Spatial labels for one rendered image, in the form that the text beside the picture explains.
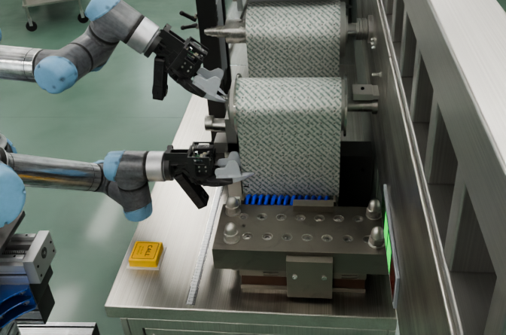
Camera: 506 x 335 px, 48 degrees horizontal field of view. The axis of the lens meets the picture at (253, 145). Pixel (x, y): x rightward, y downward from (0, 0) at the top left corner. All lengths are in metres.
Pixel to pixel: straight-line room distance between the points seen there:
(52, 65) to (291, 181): 0.60
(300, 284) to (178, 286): 0.30
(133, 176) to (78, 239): 1.66
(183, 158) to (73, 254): 1.67
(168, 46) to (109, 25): 0.13
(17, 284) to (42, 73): 0.80
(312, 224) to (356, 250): 0.12
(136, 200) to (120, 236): 1.54
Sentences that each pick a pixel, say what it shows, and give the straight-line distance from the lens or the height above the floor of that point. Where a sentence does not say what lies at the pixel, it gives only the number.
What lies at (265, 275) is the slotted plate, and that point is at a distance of 1.34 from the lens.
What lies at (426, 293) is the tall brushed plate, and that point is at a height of 1.37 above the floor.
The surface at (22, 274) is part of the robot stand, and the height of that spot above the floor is 0.71.
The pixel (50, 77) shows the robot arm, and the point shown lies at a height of 1.41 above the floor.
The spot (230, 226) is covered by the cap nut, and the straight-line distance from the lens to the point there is 1.27.
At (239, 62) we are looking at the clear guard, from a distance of 2.39.
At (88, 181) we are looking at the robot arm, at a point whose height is 1.06.
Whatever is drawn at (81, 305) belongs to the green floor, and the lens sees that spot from 2.71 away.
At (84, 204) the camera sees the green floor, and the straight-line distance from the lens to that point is 3.27.
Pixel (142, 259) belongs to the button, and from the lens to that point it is 1.45.
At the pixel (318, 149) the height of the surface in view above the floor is 1.17.
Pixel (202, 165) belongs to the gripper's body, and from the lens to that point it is 1.37.
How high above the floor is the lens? 1.90
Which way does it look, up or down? 33 degrees down
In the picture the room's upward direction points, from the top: 4 degrees counter-clockwise
